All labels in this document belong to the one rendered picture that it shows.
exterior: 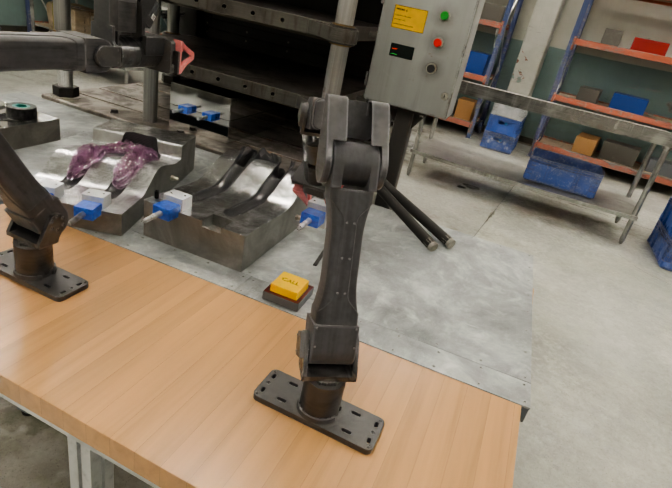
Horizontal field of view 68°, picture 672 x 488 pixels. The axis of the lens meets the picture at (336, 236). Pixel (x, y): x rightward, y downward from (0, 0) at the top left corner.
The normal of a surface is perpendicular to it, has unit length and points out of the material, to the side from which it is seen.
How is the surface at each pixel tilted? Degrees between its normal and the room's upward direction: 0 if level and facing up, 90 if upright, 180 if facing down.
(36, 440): 0
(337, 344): 70
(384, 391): 0
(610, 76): 90
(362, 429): 0
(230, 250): 90
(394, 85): 90
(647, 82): 90
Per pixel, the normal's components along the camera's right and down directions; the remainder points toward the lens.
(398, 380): 0.18, -0.88
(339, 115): 0.25, -0.18
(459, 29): -0.36, 0.35
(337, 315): 0.22, 0.14
